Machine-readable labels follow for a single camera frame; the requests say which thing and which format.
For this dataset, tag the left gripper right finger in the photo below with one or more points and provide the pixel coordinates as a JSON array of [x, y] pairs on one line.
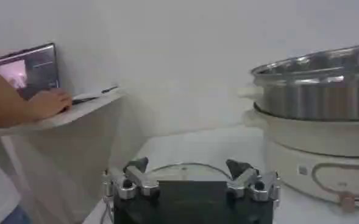
[[246, 179]]

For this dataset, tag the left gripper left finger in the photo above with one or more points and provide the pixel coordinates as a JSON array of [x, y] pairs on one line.
[[141, 181]]

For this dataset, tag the person's hand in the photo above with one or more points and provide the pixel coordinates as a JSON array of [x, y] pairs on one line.
[[49, 103]]

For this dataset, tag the glass steamer lid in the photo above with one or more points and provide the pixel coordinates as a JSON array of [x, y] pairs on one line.
[[185, 171]]

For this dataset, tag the cream electric cooker base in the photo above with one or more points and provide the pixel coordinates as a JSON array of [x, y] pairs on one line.
[[292, 143]]

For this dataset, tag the white desk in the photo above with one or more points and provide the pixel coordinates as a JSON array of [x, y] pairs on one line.
[[75, 146]]

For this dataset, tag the black pen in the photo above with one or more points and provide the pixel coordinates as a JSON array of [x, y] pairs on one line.
[[109, 89]]

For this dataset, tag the white notebook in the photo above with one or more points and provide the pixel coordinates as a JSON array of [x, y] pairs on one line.
[[86, 97]]

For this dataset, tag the steel steamer pot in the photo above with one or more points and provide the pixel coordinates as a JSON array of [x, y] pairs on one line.
[[313, 97]]

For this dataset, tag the open laptop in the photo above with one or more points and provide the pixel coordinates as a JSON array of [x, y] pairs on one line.
[[36, 71]]

